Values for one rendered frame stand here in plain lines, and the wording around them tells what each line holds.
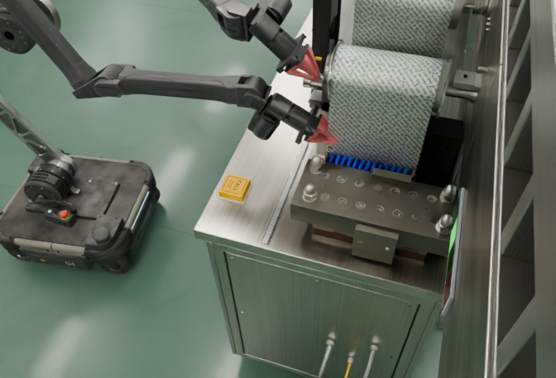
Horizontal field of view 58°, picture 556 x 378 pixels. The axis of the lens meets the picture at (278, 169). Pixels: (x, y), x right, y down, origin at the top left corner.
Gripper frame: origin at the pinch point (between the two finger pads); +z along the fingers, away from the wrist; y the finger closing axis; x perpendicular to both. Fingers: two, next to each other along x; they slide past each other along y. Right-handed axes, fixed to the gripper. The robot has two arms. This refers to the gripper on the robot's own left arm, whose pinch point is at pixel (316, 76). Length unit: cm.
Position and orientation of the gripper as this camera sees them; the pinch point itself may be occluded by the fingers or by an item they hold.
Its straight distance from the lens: 124.1
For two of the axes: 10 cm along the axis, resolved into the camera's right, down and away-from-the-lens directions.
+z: 7.3, 5.8, 3.6
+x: 6.2, -3.6, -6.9
